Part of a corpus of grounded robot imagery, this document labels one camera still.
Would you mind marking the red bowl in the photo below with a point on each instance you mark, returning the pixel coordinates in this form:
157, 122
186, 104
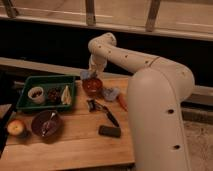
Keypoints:
92, 86

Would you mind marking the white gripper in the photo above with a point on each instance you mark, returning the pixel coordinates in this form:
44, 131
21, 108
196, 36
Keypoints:
97, 65

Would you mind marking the small dark clip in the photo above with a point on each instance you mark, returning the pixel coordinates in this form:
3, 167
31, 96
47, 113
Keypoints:
91, 105

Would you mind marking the dark purple bowl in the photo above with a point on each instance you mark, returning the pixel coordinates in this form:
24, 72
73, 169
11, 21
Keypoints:
42, 117

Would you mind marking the orange carrot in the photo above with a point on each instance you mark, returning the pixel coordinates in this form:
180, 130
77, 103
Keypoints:
122, 102

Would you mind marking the blue sponge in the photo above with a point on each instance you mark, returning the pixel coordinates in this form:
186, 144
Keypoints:
87, 74

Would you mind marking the crumpled light blue cloth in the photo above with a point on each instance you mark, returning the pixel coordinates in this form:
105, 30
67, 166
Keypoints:
110, 94

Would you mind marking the black rectangular block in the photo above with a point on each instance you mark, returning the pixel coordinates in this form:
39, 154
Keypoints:
109, 131

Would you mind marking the dark grape bunch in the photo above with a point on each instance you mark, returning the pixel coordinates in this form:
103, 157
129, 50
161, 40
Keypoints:
53, 95

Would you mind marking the white cup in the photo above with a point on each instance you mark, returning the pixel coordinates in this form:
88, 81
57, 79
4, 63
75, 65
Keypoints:
36, 95

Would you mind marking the wooden cutting board table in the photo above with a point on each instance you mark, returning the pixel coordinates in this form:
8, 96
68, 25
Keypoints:
76, 145

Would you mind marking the metal spoon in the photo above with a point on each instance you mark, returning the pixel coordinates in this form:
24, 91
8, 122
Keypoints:
46, 125

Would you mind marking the red yellow apple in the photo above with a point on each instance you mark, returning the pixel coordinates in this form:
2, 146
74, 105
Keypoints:
16, 127

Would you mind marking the yellow banana piece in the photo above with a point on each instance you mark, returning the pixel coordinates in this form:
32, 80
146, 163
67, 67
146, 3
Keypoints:
66, 97

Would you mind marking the green plastic tray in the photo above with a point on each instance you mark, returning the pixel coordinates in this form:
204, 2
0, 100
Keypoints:
48, 83

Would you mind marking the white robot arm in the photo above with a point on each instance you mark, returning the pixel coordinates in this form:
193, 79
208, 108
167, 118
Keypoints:
154, 96

